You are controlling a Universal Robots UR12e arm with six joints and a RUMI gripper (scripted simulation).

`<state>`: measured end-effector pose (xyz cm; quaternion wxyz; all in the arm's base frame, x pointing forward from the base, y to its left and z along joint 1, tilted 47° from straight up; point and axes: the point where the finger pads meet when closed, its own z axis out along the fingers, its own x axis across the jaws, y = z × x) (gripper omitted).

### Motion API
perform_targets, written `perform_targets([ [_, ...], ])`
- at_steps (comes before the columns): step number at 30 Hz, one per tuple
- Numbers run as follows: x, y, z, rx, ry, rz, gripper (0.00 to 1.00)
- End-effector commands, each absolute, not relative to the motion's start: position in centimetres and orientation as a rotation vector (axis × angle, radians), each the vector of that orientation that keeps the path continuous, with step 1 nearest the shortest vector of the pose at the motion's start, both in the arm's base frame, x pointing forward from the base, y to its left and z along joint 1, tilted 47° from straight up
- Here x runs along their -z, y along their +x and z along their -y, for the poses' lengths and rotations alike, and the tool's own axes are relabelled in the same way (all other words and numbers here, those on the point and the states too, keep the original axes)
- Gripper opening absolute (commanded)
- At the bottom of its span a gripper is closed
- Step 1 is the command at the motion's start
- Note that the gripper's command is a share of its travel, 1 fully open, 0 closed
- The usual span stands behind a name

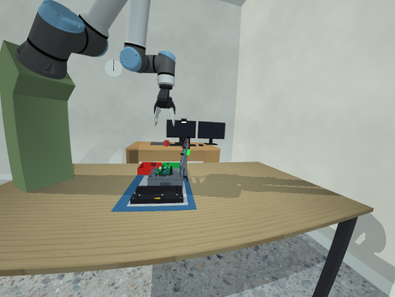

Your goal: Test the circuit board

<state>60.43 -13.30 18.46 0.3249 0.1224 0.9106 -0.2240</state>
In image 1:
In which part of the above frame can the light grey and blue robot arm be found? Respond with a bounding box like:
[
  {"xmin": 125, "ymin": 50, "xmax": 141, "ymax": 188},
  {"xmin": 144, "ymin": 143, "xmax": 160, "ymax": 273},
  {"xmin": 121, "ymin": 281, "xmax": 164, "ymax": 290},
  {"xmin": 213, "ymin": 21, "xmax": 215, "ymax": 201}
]
[{"xmin": 15, "ymin": 0, "xmax": 175, "ymax": 87}]

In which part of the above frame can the red bin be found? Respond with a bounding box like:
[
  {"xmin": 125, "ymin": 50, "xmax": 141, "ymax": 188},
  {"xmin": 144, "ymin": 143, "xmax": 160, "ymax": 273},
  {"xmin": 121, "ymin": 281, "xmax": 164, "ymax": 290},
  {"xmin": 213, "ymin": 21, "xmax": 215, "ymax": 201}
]
[{"xmin": 137, "ymin": 162, "xmax": 162, "ymax": 175}]

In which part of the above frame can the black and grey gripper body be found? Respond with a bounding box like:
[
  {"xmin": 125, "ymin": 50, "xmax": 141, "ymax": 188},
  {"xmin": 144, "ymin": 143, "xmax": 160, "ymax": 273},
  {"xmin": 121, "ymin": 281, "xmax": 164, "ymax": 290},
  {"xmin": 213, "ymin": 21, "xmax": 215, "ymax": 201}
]
[{"xmin": 158, "ymin": 84, "xmax": 173, "ymax": 108}]

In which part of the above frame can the green bin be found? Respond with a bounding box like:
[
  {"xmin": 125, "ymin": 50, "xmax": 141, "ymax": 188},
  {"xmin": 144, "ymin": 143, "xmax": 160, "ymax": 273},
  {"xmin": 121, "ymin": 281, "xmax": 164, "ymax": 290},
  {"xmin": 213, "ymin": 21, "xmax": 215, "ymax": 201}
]
[{"xmin": 162, "ymin": 162, "xmax": 180, "ymax": 169}]

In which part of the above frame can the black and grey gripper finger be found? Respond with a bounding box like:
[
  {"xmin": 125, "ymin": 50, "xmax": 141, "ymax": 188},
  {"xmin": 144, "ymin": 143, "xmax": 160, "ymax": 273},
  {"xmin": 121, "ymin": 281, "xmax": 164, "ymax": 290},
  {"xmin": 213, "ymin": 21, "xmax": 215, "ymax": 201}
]
[
  {"xmin": 154, "ymin": 101, "xmax": 161, "ymax": 126},
  {"xmin": 169, "ymin": 101, "xmax": 175, "ymax": 126}
]

